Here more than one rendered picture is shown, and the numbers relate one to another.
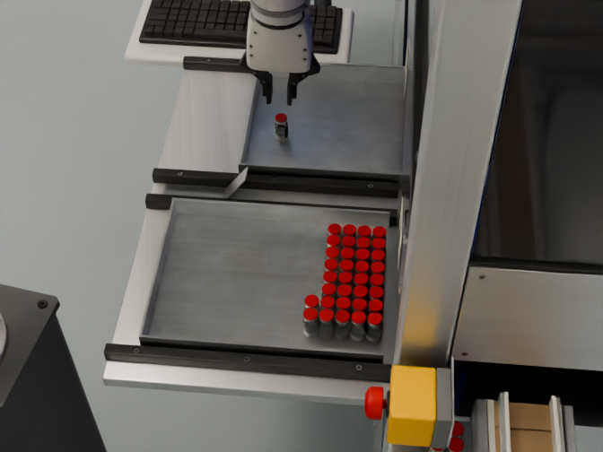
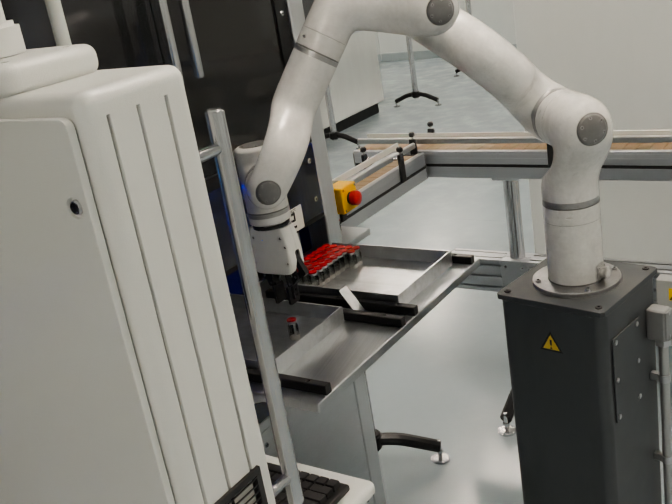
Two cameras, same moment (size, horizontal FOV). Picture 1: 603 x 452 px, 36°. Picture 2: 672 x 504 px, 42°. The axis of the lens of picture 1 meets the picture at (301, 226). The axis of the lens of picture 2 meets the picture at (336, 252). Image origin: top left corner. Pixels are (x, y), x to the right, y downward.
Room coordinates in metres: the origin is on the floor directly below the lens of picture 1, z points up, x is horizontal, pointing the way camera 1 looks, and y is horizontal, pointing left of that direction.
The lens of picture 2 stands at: (2.54, 0.98, 1.67)
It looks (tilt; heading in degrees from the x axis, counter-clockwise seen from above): 20 degrees down; 210
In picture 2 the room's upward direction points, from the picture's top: 10 degrees counter-clockwise
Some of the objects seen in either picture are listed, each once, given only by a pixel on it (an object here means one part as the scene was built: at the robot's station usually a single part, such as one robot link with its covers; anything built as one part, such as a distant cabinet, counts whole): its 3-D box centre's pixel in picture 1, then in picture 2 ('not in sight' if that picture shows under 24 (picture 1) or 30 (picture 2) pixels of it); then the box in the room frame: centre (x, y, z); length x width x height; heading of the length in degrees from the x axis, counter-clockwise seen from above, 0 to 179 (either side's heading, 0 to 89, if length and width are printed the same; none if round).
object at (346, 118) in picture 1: (347, 123); (244, 331); (1.16, -0.08, 0.90); 0.34 x 0.26 x 0.04; 84
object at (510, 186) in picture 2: not in sight; (520, 281); (-0.12, 0.12, 0.46); 0.09 x 0.09 x 0.77; 84
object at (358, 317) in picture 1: (361, 281); (317, 266); (0.82, -0.09, 0.90); 0.18 x 0.02 x 0.05; 174
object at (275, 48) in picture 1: (279, 37); (275, 244); (1.14, 0.03, 1.10); 0.10 x 0.08 x 0.11; 84
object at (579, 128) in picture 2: not in sight; (574, 150); (0.77, 0.54, 1.16); 0.19 x 0.12 x 0.24; 39
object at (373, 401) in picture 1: (380, 403); (353, 197); (0.56, -0.09, 0.99); 0.04 x 0.04 x 0.04; 84
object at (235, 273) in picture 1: (271, 278); (363, 273); (0.83, 0.05, 0.90); 0.34 x 0.26 x 0.04; 84
